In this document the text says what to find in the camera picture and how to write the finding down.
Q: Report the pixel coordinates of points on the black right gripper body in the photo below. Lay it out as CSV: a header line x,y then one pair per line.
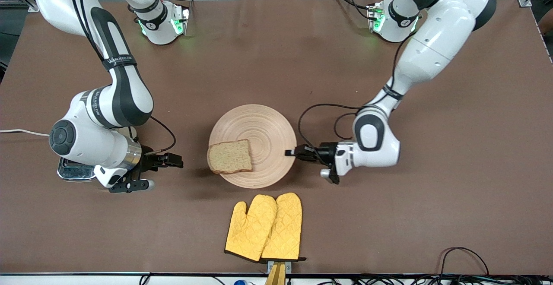
x,y
150,161

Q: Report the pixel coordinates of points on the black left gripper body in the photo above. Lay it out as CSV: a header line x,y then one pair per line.
x,y
325,152

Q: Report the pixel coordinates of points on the round wooden plate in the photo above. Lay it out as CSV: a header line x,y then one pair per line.
x,y
263,129

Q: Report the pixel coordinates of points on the brown bread slice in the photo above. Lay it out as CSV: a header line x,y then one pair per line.
x,y
229,157

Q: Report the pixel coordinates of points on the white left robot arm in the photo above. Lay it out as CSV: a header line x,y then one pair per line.
x,y
432,47

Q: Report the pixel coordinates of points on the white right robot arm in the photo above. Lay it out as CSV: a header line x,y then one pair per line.
x,y
125,99

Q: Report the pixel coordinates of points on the beige chrome two-slot toaster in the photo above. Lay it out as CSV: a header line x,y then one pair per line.
x,y
75,172

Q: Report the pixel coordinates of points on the yellow quilted oven mitt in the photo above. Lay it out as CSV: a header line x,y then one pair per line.
x,y
250,229
287,224

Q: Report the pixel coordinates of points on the brown table cover cloth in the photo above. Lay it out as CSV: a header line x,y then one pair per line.
x,y
276,60

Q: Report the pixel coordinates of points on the blue cap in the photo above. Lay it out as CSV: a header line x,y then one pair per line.
x,y
240,282

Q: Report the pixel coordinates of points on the small metal bracket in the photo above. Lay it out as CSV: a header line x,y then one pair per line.
x,y
288,267

